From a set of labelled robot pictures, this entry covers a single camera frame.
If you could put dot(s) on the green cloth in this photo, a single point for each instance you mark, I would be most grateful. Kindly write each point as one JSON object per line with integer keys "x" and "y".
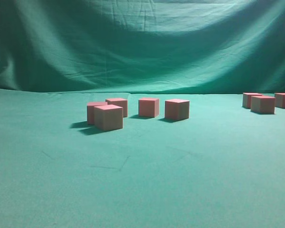
{"x": 223, "y": 167}

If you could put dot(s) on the pink wooden cube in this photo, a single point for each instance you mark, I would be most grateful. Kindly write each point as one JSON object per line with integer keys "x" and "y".
{"x": 246, "y": 102}
{"x": 177, "y": 109}
{"x": 148, "y": 107}
{"x": 121, "y": 102}
{"x": 90, "y": 111}
{"x": 262, "y": 104}
{"x": 108, "y": 117}
{"x": 280, "y": 100}

